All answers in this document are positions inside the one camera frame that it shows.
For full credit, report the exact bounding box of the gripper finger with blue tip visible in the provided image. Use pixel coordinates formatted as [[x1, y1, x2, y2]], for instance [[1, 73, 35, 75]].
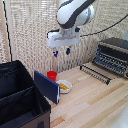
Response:
[[52, 47, 60, 58], [65, 46, 72, 56]]

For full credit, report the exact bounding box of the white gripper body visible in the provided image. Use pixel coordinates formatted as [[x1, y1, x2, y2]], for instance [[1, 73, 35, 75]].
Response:
[[46, 27, 81, 50]]

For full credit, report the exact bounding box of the white round bowl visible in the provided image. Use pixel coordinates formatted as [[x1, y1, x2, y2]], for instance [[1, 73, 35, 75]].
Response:
[[55, 79, 73, 95]]

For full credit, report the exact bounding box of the black wire oven tray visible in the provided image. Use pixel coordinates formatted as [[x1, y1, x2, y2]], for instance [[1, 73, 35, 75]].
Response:
[[93, 53, 128, 73]]

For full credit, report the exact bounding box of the black toaster oven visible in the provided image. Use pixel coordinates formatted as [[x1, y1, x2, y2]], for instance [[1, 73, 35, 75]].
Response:
[[92, 37, 128, 80]]

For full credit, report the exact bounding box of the red plastic cup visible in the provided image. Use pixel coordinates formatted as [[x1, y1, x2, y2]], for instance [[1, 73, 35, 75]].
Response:
[[46, 70, 59, 83]]

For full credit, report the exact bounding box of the beige woven screen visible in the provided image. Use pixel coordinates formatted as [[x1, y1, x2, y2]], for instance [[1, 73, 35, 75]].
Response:
[[0, 0, 128, 77]]

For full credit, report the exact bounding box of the yellow food piece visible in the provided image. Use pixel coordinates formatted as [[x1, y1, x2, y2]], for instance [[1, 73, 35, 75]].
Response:
[[63, 83, 71, 91], [60, 82, 70, 90], [59, 83, 67, 92]]

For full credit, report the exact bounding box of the dark blue book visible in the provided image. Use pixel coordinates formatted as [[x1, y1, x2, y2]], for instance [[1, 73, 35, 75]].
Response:
[[33, 70, 61, 105]]

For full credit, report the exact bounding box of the black fabric storage box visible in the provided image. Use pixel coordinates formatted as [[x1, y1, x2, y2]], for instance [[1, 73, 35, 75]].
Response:
[[0, 59, 52, 128]]

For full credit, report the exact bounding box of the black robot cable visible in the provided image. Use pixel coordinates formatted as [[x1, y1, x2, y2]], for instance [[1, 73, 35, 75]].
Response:
[[79, 13, 128, 38]]

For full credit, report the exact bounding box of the thin black hanging cord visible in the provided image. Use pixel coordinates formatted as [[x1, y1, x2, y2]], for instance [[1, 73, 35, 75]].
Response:
[[1, 0, 13, 63]]

